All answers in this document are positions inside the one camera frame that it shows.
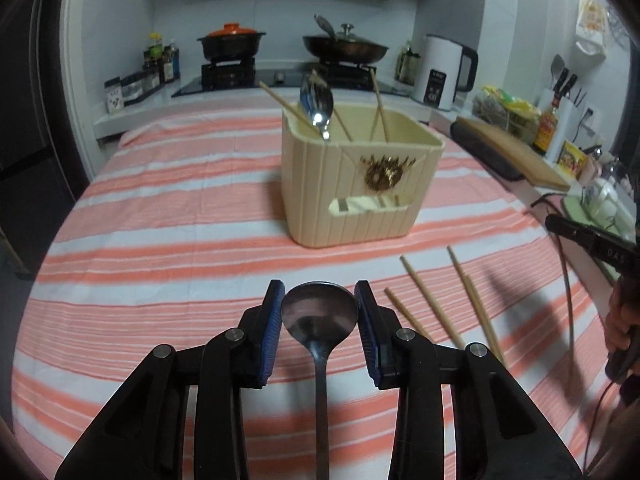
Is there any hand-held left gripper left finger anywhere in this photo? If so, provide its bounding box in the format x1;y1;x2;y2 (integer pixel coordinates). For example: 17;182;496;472
55;279;287;480

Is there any yellow printed mug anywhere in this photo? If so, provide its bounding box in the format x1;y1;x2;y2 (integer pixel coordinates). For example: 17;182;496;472
557;141;590;178

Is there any dark cutting board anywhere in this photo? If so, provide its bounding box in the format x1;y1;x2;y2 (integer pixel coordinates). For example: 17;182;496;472
450;122;523;181

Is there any black clay pot orange lid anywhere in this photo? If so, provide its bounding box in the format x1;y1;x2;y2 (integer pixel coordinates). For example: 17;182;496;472
196;22;267;61

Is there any black cable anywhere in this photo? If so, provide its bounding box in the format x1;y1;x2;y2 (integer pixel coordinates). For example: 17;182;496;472
557;237;621;480

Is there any white electric kettle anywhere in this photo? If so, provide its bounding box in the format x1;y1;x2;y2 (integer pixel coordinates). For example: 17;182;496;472
412;34;479;112

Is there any brown sauce bottle red label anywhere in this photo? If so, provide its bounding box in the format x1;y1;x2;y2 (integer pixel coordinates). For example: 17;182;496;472
532;97;560;156

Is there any green mat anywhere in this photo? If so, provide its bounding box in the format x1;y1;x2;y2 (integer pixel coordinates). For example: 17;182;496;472
560;195;636;281

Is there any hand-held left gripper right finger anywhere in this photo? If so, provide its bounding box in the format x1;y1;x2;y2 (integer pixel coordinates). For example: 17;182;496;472
354;280;586;480

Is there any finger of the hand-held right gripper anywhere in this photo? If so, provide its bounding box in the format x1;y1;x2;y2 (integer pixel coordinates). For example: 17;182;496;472
545;213;593;257

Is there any hanging plastic bag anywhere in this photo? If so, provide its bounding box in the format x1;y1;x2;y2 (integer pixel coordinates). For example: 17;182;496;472
575;0;611;56

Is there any yellow capped oil bottle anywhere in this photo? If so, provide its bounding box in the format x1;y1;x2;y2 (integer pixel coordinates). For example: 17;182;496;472
145;34;166;83

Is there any person's right hand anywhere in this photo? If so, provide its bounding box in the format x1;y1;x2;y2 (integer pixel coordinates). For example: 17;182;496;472
606;277;640;358

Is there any white teapot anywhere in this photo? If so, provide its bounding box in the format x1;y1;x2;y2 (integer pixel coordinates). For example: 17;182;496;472
582;177;633;228

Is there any black rack of spice jars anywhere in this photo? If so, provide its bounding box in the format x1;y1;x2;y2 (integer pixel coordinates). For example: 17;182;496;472
121;69;163;106

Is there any wooden cutting board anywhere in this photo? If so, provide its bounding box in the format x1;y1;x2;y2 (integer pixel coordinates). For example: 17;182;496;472
456;115;572;192

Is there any dark seasoning bottle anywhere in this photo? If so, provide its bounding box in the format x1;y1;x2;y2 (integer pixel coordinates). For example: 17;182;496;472
161;40;181;83

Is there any black wok with lid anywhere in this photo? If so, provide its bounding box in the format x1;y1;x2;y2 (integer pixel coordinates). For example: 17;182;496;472
301;14;390;65

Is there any white knife holder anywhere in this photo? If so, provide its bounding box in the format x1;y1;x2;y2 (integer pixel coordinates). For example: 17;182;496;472
537;87;588;163

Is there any cream plastic utensil holder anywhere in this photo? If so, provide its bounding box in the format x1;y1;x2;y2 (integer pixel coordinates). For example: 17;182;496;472
280;101;446;250

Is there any white spice jar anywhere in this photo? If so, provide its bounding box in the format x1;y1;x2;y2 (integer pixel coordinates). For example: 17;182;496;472
104;77;125;113

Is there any black gas stove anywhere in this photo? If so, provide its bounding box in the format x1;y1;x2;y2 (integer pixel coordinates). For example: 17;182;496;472
171;57;401;98

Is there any pink white striped tablecloth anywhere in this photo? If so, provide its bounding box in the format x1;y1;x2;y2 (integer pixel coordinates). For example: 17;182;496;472
12;105;618;480

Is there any metal spoon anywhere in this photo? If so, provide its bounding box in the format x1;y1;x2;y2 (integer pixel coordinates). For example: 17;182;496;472
299;72;335;142
281;281;359;480

